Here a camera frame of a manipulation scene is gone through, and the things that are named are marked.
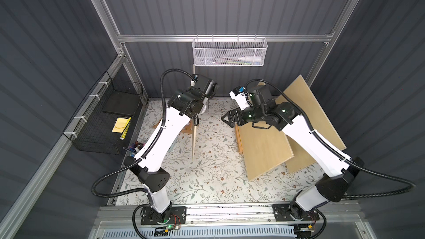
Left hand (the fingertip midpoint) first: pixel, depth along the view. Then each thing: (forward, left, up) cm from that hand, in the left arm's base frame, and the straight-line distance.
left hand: (199, 102), depth 69 cm
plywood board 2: (-13, -29, -16) cm, 36 cm away
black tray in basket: (+8, +39, -8) cm, 41 cm away
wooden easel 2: (-12, +3, -1) cm, 12 cm away
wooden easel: (0, -20, -31) cm, 37 cm away
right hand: (-4, -13, -4) cm, 15 cm away
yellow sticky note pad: (-4, +37, -10) cm, 38 cm away
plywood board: (-13, +1, -4) cm, 13 cm away
